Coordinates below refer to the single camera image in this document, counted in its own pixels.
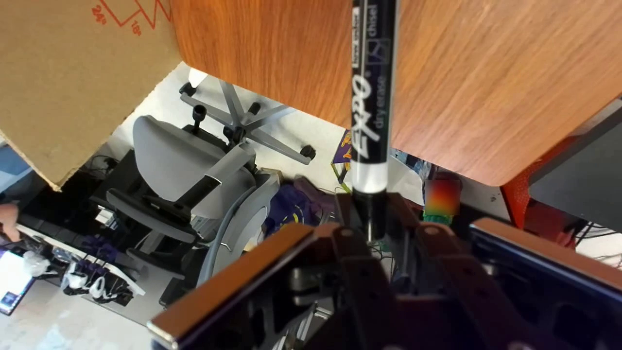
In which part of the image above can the grey office chair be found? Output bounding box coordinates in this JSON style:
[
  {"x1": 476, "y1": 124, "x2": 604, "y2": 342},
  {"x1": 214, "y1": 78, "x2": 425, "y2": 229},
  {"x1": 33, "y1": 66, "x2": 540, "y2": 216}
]
[{"x1": 103, "y1": 78, "x2": 320, "y2": 290}]

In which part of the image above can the rainbow coloured stacking toy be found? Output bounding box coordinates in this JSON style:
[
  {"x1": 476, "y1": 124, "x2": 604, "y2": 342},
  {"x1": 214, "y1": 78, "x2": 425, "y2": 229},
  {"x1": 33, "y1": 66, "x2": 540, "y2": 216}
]
[{"x1": 420, "y1": 167, "x2": 464, "y2": 228}]

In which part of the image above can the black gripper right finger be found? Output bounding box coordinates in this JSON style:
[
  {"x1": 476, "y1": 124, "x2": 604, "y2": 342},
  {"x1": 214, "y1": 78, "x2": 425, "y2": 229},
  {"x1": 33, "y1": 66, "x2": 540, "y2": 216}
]
[{"x1": 381, "y1": 196, "x2": 622, "y2": 350}]

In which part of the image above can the black white Expo marker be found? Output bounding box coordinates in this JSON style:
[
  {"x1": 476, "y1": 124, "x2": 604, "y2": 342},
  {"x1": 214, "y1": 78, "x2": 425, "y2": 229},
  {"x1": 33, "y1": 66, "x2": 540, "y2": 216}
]
[{"x1": 346, "y1": 0, "x2": 398, "y2": 196}]

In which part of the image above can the brown cardboard panel red print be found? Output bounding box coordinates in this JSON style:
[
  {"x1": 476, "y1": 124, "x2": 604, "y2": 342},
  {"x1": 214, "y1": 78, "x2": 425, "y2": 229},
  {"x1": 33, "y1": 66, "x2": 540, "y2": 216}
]
[{"x1": 0, "y1": 0, "x2": 184, "y2": 194}]

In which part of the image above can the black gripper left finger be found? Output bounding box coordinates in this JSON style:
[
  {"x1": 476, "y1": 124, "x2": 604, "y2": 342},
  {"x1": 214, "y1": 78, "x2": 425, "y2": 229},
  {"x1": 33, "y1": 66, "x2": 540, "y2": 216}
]
[{"x1": 146, "y1": 222, "x2": 390, "y2": 350}]

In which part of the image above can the purple cartoon print bag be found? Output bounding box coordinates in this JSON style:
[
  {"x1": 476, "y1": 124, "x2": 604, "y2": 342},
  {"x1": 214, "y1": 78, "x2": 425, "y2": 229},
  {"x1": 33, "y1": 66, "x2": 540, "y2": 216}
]
[{"x1": 262, "y1": 128, "x2": 435, "y2": 229}]

